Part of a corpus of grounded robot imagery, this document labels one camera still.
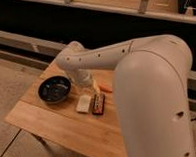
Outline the orange carrot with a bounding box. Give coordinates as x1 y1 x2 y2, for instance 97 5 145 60
98 82 112 93

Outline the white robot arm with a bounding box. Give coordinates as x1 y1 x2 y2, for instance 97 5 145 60
55 34 195 157

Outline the dark rectangular eraser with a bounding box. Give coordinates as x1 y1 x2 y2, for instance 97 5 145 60
92 93 105 115

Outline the white sponge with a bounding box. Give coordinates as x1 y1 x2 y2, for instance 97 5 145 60
76 95 92 113

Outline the dark blue bowl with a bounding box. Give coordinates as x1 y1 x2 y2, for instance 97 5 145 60
38 75 71 104

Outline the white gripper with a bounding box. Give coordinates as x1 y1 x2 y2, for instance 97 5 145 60
69 70 101 95

